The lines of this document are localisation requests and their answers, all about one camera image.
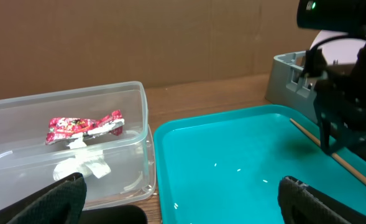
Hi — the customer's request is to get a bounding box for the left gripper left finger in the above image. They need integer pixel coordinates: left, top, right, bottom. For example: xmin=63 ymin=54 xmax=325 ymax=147
xmin=0 ymin=172 xmax=87 ymax=224

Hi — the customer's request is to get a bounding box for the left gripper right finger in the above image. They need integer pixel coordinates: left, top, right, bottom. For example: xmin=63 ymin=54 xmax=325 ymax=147
xmin=278 ymin=176 xmax=366 ymax=224

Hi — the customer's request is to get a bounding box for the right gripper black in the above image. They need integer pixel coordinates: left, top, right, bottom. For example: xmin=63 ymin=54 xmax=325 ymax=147
xmin=302 ymin=40 xmax=366 ymax=155

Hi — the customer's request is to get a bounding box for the white napkin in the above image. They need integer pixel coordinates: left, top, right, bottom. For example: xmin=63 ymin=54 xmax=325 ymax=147
xmin=53 ymin=138 xmax=111 ymax=180

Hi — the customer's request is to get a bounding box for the wooden chopstick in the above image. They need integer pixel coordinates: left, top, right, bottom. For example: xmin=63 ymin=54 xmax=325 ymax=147
xmin=290 ymin=118 xmax=366 ymax=185

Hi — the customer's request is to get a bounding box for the red snack wrapper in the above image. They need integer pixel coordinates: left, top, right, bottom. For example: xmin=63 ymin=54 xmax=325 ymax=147
xmin=45 ymin=110 xmax=125 ymax=149

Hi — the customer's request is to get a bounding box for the large pink plate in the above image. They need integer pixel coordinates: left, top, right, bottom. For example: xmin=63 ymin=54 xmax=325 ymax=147
xmin=320 ymin=39 xmax=365 ymax=65

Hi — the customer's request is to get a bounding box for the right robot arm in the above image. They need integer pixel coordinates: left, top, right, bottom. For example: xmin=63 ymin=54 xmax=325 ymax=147
xmin=296 ymin=0 xmax=366 ymax=155

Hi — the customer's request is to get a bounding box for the grey dishwasher rack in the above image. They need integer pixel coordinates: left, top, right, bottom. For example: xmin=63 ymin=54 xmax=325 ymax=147
xmin=265 ymin=51 xmax=317 ymax=122

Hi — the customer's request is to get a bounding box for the black food waste tray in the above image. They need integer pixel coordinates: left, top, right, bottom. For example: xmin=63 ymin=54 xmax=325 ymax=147
xmin=78 ymin=205 xmax=148 ymax=224

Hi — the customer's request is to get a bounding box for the clear plastic bin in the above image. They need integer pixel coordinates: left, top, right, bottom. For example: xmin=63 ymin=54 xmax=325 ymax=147
xmin=0 ymin=82 xmax=156 ymax=210

